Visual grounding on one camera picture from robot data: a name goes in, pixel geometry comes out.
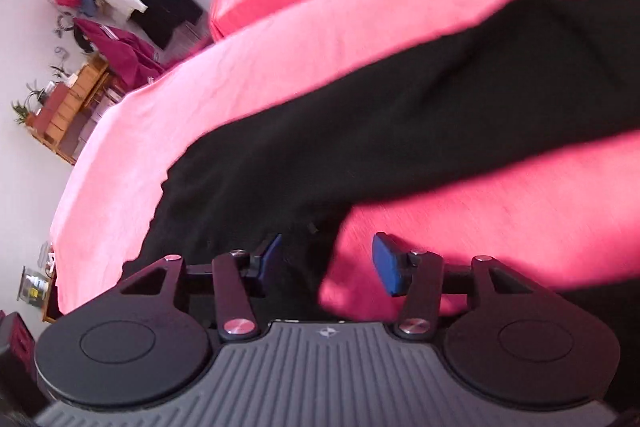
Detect black pants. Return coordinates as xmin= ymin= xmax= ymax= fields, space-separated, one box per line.
xmin=122 ymin=0 xmax=639 ymax=321

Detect near bed pink sheet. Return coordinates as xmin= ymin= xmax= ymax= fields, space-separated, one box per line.
xmin=49 ymin=0 xmax=640 ymax=323

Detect wooden shelf unit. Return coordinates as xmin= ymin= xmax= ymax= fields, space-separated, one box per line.
xmin=26 ymin=54 xmax=114 ymax=166

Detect potted plant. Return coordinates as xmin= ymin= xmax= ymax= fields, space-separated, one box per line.
xmin=11 ymin=81 xmax=48 ymax=126

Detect magenta hanging garment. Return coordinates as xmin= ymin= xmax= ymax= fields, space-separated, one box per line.
xmin=74 ymin=18 xmax=165 ymax=91

